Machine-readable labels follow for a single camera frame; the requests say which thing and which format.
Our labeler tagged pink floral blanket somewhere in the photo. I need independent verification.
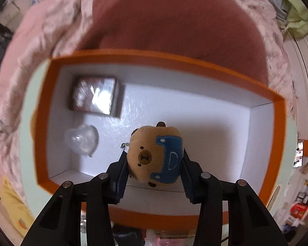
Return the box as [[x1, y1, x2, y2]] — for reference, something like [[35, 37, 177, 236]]
[[0, 0, 299, 205]]

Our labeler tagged orange cardboard box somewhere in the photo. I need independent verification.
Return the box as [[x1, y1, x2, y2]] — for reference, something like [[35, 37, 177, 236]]
[[31, 48, 288, 230]]

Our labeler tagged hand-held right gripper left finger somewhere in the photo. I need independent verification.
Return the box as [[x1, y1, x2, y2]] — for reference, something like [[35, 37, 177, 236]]
[[21, 152, 130, 246]]

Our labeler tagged yellow plush cushion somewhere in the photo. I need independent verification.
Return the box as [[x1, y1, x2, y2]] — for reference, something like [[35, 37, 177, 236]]
[[0, 177, 35, 236]]

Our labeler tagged maroon corduroy pillow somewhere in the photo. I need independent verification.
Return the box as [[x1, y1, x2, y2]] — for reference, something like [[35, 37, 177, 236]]
[[76, 0, 270, 85]]

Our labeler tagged grey clothes pile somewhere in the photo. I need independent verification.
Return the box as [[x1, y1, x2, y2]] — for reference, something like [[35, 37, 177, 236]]
[[239, 0, 289, 25]]

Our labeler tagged red packet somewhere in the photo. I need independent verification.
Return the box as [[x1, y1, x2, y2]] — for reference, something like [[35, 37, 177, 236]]
[[291, 202, 308, 218]]

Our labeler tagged phone with lit screen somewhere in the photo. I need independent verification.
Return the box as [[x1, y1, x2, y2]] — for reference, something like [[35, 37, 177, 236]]
[[293, 140, 305, 168]]

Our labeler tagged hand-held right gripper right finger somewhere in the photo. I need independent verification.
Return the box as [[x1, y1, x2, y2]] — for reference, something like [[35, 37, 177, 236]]
[[178, 149, 289, 246]]

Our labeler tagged brown bear plush keychain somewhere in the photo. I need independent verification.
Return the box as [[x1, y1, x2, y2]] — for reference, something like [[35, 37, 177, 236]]
[[121, 122, 184, 190]]

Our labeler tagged lime green cloth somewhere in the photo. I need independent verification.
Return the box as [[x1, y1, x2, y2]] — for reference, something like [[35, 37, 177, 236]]
[[277, 0, 308, 40]]

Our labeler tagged clear heart-shaped case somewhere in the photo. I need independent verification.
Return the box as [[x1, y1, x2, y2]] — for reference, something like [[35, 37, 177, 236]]
[[64, 124, 99, 157]]

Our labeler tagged brown plastic-wrapped box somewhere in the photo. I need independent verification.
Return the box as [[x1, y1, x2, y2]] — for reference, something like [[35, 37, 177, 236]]
[[68, 75, 125, 118]]

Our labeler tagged pink bed sheet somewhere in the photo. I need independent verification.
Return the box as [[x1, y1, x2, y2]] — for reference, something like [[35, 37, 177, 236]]
[[0, 0, 75, 82]]

